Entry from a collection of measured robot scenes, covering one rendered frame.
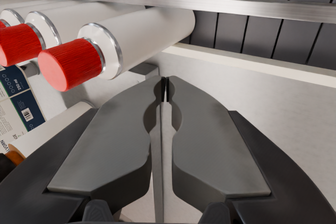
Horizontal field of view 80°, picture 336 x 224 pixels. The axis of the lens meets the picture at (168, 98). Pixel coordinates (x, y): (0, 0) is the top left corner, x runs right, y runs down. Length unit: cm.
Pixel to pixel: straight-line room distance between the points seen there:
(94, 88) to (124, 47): 35
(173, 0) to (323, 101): 26
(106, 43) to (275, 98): 28
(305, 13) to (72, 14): 22
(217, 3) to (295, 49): 12
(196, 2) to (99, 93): 37
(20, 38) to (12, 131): 52
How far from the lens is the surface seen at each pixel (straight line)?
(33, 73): 71
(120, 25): 19
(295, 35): 29
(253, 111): 39
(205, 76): 39
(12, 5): 36
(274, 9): 20
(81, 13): 27
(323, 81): 27
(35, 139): 52
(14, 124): 73
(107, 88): 49
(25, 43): 24
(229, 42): 30
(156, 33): 22
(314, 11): 20
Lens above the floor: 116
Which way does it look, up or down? 46 degrees down
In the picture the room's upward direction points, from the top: 133 degrees counter-clockwise
